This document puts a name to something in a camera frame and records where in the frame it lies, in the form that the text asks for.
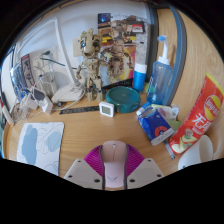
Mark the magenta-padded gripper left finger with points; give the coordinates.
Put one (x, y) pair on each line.
(80, 171)

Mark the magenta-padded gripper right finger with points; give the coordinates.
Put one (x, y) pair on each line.
(146, 171)

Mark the pink computer mouse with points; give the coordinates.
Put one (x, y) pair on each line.
(114, 160)

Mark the grey blue-cloud mouse pad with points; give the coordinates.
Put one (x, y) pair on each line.
(41, 143)

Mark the blue pen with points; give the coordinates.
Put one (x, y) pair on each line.
(169, 150)

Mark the blue tissue pack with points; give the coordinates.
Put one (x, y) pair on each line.
(155, 126)

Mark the white mug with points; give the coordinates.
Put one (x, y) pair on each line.
(200, 151)

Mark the black ruler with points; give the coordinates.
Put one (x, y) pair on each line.
(80, 110)

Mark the yellow-green packet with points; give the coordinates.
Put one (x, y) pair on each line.
(168, 111)

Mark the small white square clock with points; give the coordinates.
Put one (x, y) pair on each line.
(106, 109)

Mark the white power strip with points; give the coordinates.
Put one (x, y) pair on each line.
(46, 106)

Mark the teal round tin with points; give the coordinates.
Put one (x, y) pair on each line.
(123, 99)

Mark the red chips can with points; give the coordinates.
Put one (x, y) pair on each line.
(200, 116)

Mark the white charger block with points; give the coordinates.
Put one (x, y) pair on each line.
(29, 104)

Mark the dark grey charger block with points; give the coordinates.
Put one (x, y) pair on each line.
(38, 94)

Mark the white bottle with red cap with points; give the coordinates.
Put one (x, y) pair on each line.
(8, 116)

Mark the blue bottle with white nozzle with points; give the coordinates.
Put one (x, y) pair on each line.
(160, 81)

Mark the blue tube with white cap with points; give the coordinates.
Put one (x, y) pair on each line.
(139, 78)

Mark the steel cup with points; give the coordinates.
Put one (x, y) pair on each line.
(48, 81)

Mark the tan brick-built figure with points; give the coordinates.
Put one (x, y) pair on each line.
(90, 60)

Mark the blue model kit box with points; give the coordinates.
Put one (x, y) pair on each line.
(27, 71)

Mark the green gooseneck plug light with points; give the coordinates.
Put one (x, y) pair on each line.
(53, 60)

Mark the colourful figure box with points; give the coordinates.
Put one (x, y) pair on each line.
(123, 50)

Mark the white wall-mounted box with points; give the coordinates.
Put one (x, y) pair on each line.
(77, 46)

